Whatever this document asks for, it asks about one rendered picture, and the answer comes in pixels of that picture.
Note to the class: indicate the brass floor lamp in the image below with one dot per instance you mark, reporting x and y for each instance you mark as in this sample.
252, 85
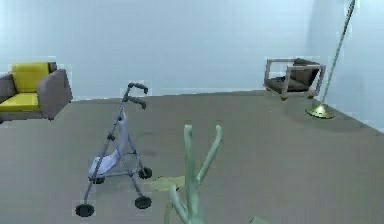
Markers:
321, 110

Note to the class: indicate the grey armchair with yellow cushions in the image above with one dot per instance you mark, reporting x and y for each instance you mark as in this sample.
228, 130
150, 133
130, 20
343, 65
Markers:
53, 91

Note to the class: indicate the wooden frame armchair dark cushions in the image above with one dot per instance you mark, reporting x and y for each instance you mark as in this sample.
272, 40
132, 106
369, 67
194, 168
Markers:
296, 81

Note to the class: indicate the grey folding baby stroller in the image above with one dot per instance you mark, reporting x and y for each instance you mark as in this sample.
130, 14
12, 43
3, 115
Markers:
116, 156

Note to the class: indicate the pale green cactus plant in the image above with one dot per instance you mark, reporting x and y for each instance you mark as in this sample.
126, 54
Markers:
191, 180

